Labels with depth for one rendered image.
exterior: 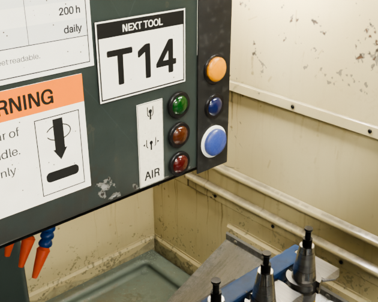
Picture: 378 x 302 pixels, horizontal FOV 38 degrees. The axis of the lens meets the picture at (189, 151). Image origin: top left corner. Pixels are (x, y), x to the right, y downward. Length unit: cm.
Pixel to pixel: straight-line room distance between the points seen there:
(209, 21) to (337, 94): 84
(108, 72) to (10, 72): 9
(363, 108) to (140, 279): 110
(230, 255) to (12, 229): 132
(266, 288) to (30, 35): 63
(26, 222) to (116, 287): 157
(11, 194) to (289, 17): 104
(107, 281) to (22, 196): 157
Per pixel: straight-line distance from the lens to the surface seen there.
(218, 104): 58
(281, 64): 144
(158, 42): 51
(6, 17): 43
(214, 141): 58
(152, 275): 209
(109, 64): 48
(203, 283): 172
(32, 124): 46
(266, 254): 91
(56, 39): 45
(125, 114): 51
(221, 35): 56
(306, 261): 101
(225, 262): 175
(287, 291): 102
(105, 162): 51
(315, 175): 147
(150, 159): 54
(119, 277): 206
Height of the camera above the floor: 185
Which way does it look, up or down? 25 degrees down
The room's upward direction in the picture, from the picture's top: straight up
